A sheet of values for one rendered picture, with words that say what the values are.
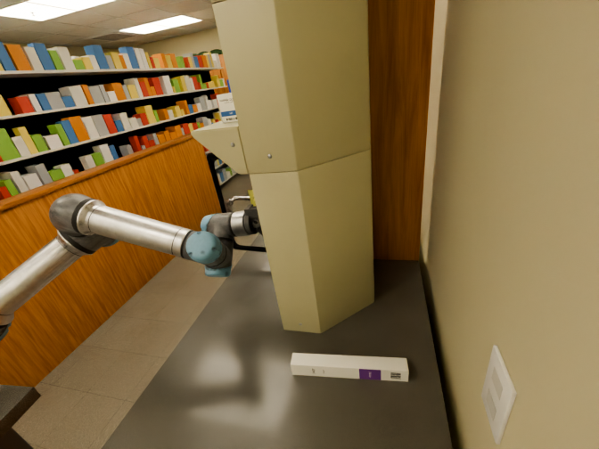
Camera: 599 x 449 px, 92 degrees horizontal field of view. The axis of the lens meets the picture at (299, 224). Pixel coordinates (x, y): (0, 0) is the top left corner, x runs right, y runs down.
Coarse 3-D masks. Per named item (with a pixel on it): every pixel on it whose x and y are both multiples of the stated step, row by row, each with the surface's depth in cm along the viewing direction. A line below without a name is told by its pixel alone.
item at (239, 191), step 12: (216, 168) 102; (228, 168) 101; (228, 180) 103; (240, 180) 101; (228, 192) 106; (240, 192) 104; (252, 192) 102; (240, 204) 106; (240, 240) 115; (252, 240) 113
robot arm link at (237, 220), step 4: (236, 212) 85; (240, 212) 84; (244, 212) 84; (232, 216) 84; (236, 216) 83; (240, 216) 83; (244, 216) 83; (232, 220) 83; (236, 220) 83; (240, 220) 82; (232, 224) 83; (236, 224) 82; (240, 224) 82; (244, 224) 82; (232, 228) 83; (236, 228) 83; (240, 228) 82; (244, 228) 83; (236, 232) 84; (240, 232) 83; (244, 232) 83
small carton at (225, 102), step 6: (222, 96) 64; (228, 96) 64; (222, 102) 65; (228, 102) 65; (222, 108) 65; (228, 108) 65; (222, 114) 66; (228, 114) 66; (234, 114) 66; (228, 120) 66; (234, 120) 66
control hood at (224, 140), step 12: (192, 132) 61; (204, 132) 60; (216, 132) 59; (228, 132) 59; (204, 144) 61; (216, 144) 61; (228, 144) 60; (240, 144) 59; (228, 156) 61; (240, 156) 61; (240, 168) 62
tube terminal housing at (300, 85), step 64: (256, 0) 47; (320, 0) 50; (256, 64) 51; (320, 64) 54; (256, 128) 57; (320, 128) 58; (256, 192) 64; (320, 192) 64; (320, 256) 70; (320, 320) 78
